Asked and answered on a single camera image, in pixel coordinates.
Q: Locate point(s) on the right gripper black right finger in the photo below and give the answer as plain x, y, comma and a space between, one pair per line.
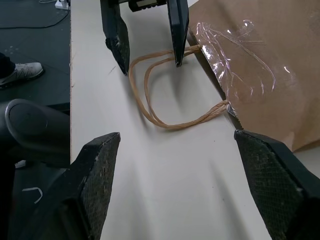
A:
280, 190

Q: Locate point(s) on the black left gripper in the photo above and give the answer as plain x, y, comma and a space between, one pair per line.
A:
146, 5

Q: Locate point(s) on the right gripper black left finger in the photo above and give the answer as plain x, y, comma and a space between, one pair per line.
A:
82, 197

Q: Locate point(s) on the brown paper bag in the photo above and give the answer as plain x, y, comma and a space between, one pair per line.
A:
270, 75

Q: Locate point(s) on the dark rounded shape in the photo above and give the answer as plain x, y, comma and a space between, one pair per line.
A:
37, 130

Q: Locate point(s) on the white sneaker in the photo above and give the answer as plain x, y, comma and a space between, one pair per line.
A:
23, 71

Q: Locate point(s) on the dark trouser leg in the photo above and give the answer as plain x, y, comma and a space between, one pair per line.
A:
5, 65

